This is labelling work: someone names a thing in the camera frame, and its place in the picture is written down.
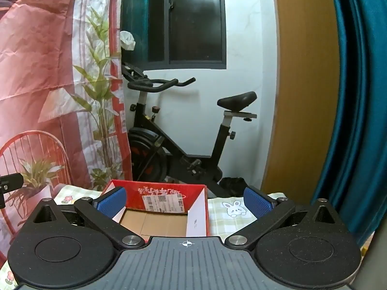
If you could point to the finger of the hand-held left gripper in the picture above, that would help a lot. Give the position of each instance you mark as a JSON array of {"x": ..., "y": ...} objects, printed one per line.
[{"x": 12, "y": 181}]

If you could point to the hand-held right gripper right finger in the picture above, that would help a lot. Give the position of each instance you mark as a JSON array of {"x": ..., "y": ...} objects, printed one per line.
[{"x": 257, "y": 204}]

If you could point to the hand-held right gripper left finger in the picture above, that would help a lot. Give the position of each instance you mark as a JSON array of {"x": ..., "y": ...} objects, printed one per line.
[{"x": 113, "y": 203}]

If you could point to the red cardboard box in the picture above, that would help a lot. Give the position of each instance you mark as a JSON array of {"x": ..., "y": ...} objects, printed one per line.
[{"x": 169, "y": 191}]

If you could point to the black bag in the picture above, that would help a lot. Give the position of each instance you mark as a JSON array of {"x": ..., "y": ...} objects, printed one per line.
[{"x": 234, "y": 185}]

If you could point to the checked rabbit print cloth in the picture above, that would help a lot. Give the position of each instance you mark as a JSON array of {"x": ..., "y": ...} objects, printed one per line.
[{"x": 223, "y": 223}]

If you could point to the black exercise bike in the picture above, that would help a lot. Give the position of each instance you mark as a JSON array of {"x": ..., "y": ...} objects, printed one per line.
[{"x": 178, "y": 154}]

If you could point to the wooden door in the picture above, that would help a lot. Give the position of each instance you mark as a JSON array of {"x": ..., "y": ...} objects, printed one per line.
[{"x": 302, "y": 96}]

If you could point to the printed backdrop cloth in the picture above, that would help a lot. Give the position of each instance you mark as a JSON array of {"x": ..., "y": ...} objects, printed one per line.
[{"x": 36, "y": 66}]

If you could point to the blue teal pleated curtain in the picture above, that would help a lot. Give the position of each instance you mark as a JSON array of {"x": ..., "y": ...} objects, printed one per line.
[{"x": 362, "y": 96}]

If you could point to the white crumpled plastic bag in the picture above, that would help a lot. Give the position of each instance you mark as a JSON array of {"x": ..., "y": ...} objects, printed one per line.
[{"x": 127, "y": 40}]

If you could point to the dark teal window curtain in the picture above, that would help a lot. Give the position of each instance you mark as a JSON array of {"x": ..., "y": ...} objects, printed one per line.
[{"x": 133, "y": 12}]

